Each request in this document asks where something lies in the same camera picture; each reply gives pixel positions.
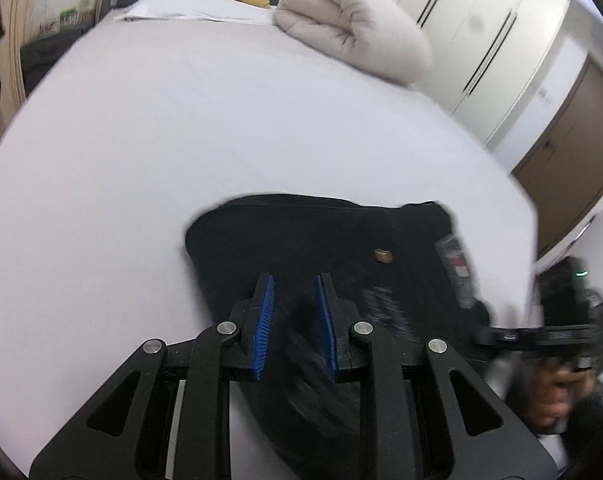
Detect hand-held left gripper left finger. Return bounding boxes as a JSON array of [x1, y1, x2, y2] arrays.
[[28, 272, 277, 480]]

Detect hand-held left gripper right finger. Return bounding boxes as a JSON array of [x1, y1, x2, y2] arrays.
[[314, 272, 557, 480]]

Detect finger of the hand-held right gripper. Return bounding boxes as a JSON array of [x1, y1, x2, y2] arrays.
[[474, 325, 545, 356]]

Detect black denim pants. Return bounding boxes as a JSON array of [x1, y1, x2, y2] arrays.
[[184, 192, 493, 480]]

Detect person's right hand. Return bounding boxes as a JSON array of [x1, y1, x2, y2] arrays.
[[531, 360, 597, 435]]

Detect brown wooden door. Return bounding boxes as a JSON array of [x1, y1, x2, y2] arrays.
[[511, 57, 603, 256]]

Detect bed with white sheet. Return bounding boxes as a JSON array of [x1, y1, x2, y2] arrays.
[[0, 0, 543, 480]]

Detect white wardrobe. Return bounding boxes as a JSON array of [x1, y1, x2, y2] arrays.
[[396, 0, 572, 147]]

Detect rolled beige duvet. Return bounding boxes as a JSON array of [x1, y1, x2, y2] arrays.
[[272, 0, 435, 86]]

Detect white pillow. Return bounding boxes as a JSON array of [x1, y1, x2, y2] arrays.
[[114, 0, 277, 27]]

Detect grey nightstand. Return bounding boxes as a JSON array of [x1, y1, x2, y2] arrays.
[[20, 35, 99, 93]]

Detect beige curtain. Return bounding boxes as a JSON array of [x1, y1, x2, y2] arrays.
[[4, 0, 49, 106]]

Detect white wire basket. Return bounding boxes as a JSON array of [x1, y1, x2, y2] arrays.
[[35, 9, 84, 33]]

